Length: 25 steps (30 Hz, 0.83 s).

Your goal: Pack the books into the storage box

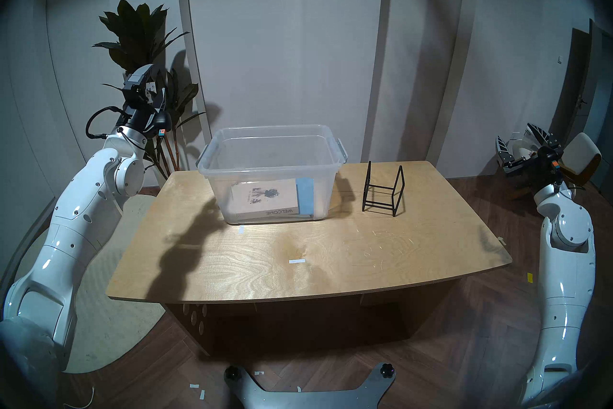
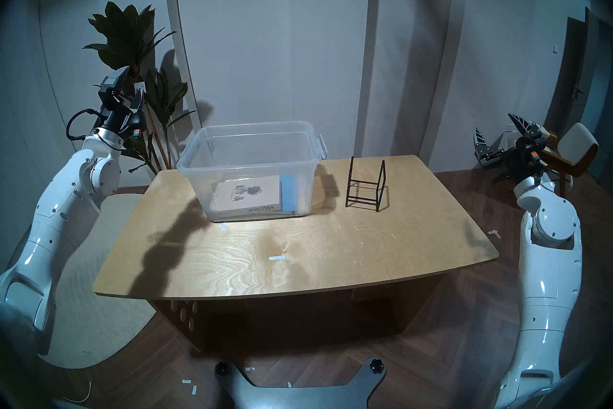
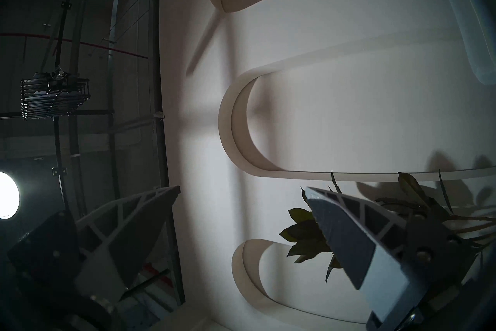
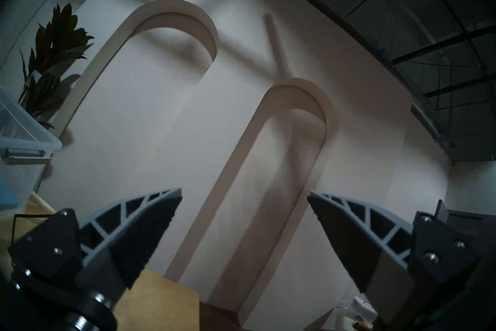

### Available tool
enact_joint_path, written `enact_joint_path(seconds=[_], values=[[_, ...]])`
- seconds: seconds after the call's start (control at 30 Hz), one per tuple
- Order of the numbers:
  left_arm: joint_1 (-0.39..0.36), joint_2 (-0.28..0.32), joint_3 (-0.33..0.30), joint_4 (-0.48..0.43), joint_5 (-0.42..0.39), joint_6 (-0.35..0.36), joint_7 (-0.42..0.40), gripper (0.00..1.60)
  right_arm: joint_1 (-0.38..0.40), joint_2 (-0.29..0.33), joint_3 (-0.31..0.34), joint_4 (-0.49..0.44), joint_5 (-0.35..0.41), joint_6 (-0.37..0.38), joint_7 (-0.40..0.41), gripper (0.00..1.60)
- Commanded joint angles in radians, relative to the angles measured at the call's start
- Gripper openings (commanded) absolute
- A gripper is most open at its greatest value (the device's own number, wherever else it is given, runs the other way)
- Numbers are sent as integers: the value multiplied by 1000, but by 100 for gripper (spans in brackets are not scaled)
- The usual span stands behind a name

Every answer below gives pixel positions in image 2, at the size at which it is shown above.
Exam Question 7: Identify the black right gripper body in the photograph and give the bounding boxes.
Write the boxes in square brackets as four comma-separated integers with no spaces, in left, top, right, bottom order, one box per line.
[481,134,547,181]

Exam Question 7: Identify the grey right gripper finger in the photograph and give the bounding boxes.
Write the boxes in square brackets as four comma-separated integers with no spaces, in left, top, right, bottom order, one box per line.
[473,127,489,160]
[508,113,547,138]

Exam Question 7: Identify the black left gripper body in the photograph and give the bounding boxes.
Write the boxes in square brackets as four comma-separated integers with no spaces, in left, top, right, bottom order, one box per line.
[95,87,146,138]

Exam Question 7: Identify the white Welcome book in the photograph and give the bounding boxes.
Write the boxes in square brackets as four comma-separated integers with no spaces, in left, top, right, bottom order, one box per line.
[211,175,283,216]

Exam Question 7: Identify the clear plastic storage box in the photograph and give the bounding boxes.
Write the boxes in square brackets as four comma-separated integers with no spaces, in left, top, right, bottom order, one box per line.
[176,121,328,223]

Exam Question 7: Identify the dark green potted plant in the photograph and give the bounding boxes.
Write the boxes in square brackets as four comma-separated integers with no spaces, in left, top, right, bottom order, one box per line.
[83,1,197,175]

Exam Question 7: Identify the white wooden armchair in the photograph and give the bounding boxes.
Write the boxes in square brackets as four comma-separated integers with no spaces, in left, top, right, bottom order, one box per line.
[498,122,599,198]

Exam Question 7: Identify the dark grey door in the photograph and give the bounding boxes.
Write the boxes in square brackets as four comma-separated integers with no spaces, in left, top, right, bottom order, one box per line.
[546,8,613,183]

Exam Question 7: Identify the round beige rug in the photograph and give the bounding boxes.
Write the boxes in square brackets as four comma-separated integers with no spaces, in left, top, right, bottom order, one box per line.
[38,194,156,369]

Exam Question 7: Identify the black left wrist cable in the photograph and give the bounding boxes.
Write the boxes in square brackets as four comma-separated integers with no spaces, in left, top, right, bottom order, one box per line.
[66,109,103,141]

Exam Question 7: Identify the black wire book stand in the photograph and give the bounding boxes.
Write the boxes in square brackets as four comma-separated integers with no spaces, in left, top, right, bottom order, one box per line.
[345,156,386,213]

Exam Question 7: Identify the thin white floor cable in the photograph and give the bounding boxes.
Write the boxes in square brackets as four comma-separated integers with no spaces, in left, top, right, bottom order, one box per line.
[61,382,92,405]

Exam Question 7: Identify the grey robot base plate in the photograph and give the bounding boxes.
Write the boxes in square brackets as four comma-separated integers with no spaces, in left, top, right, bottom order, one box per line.
[214,358,386,409]

